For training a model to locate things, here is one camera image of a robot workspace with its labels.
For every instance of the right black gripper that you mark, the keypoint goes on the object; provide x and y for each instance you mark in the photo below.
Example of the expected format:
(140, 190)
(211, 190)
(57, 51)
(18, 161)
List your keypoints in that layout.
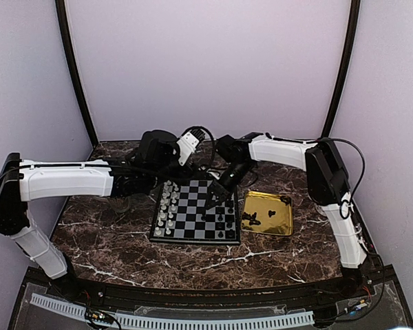
(219, 190)

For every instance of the black white chess board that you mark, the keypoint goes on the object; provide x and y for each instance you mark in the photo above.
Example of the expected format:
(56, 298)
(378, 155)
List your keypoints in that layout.
(180, 216)

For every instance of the black pawn corner square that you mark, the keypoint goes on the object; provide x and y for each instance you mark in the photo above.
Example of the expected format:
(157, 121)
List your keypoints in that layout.
(220, 235)

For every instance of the gold metal tray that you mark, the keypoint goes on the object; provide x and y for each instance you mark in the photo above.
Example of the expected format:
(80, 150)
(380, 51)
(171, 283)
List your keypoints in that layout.
(266, 213)

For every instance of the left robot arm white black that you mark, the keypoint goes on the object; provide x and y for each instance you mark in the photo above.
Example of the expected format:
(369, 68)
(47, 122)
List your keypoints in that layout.
(160, 157)

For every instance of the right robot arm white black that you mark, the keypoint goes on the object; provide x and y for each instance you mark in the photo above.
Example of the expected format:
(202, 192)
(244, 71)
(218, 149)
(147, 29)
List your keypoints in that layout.
(327, 182)

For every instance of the tall cactus print mug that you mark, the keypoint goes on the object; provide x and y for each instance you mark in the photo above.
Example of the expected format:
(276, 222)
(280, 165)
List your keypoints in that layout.
(119, 205)

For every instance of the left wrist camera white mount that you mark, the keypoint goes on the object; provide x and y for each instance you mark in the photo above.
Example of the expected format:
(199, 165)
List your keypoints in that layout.
(188, 143)

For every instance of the black front rail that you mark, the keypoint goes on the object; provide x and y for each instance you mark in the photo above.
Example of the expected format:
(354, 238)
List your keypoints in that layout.
(125, 295)

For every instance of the white slotted cable duct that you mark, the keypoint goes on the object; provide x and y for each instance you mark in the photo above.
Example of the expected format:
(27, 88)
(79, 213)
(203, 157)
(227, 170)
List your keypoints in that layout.
(120, 320)

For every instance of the left black frame post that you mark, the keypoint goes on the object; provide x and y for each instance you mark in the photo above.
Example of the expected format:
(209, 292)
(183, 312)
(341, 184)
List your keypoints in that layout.
(68, 48)

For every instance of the black frame post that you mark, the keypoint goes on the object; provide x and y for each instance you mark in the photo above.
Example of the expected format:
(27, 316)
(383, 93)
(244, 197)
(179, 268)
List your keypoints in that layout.
(343, 68)
(68, 48)

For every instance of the right black frame post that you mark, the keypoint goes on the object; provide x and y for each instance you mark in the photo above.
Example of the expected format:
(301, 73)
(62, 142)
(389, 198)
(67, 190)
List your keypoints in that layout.
(343, 68)

